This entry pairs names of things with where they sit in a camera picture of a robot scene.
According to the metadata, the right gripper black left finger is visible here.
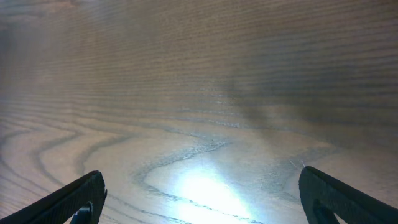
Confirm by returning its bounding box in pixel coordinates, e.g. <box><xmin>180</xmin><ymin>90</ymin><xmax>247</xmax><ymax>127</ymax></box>
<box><xmin>1</xmin><ymin>170</ymin><xmax>107</xmax><ymax>224</ymax></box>

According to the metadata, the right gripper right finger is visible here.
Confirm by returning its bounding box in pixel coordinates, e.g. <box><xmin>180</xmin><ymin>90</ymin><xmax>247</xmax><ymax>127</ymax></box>
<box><xmin>298</xmin><ymin>166</ymin><xmax>397</xmax><ymax>224</ymax></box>

